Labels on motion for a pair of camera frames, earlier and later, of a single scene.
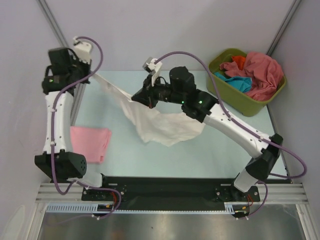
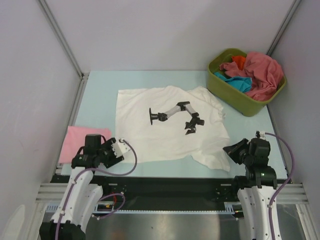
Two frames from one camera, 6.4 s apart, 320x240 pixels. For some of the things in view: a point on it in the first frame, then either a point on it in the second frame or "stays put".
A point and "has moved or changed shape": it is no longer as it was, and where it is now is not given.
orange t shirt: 240,61 stays put
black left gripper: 86,66 to 113,159
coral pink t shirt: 265,72 stays put
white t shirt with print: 160,127 has moved or changed shape
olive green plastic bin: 228,94 stays put
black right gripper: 146,95 to 231,150
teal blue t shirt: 243,83 stays put
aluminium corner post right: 283,27 stays put
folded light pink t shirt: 93,143 stays put
